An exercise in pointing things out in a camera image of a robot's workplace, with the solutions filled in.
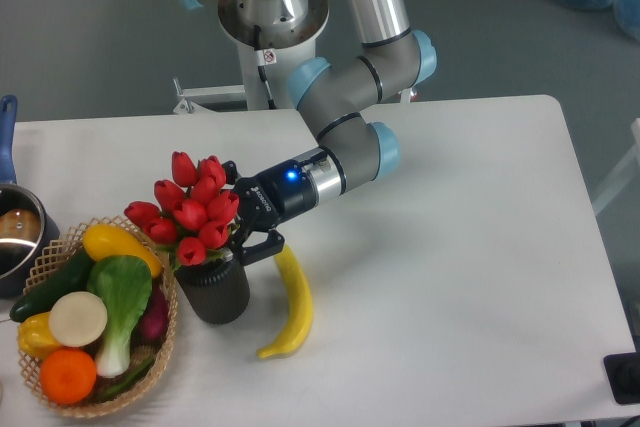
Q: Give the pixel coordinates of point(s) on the blue saucepan with handle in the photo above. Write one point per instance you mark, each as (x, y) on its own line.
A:
(26, 227)

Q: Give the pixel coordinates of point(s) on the woven wicker basket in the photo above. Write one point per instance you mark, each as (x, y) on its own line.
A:
(52, 258)

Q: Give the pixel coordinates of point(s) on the orange fruit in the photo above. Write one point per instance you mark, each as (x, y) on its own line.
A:
(67, 376)

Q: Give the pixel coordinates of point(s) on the green chili pepper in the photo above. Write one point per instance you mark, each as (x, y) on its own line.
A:
(127, 382)

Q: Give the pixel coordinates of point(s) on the yellow squash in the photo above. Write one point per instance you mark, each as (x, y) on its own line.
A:
(104, 240)

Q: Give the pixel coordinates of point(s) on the white frame at right edge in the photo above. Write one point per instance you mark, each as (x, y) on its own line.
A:
(620, 176)

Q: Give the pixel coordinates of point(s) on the black device at table edge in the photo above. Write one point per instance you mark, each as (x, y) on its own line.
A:
(623, 376)

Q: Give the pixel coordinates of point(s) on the purple red onion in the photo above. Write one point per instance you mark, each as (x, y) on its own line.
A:
(154, 322)

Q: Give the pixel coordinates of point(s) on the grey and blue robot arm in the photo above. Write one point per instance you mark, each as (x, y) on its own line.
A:
(349, 152)

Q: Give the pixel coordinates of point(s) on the yellow banana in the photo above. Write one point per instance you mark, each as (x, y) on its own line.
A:
(300, 308)

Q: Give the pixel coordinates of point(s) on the green bok choy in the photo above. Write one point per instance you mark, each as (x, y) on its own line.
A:
(124, 285)

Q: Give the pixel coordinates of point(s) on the red tulip bouquet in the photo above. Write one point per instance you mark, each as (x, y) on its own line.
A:
(194, 212)

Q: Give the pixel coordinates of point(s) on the dark grey ribbed vase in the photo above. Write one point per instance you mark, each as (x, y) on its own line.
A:
(217, 291)

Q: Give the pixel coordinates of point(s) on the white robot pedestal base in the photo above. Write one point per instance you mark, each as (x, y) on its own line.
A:
(280, 68)

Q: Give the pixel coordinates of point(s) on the dark green cucumber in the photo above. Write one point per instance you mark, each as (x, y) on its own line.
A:
(69, 278)

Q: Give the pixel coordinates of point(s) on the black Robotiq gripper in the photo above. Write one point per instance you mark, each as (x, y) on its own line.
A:
(266, 200)

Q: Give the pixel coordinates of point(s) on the yellow bell pepper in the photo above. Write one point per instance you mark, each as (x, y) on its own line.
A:
(35, 337)

